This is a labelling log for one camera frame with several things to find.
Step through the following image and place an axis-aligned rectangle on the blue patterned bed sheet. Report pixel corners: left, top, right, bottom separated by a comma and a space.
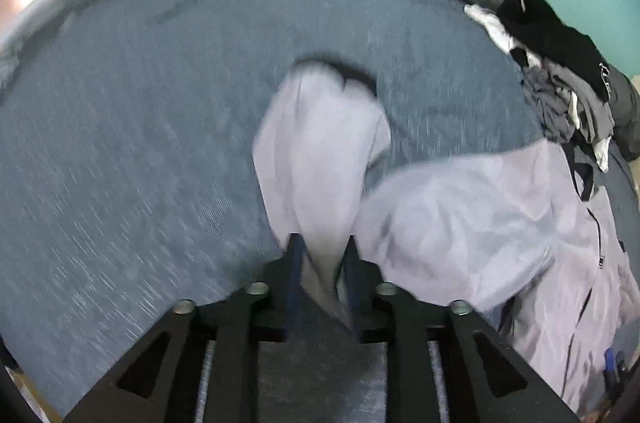
1, 0, 541, 413

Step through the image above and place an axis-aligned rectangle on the white garment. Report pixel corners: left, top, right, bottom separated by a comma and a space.
463, 5, 541, 68

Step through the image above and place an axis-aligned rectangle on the dark grey garment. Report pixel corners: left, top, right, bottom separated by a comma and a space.
522, 60, 614, 144

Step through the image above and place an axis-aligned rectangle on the black garment with drawstring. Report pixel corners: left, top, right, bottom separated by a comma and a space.
497, 0, 611, 102

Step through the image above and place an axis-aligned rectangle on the grey black zip jacket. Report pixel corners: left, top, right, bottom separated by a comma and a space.
253, 61, 639, 412

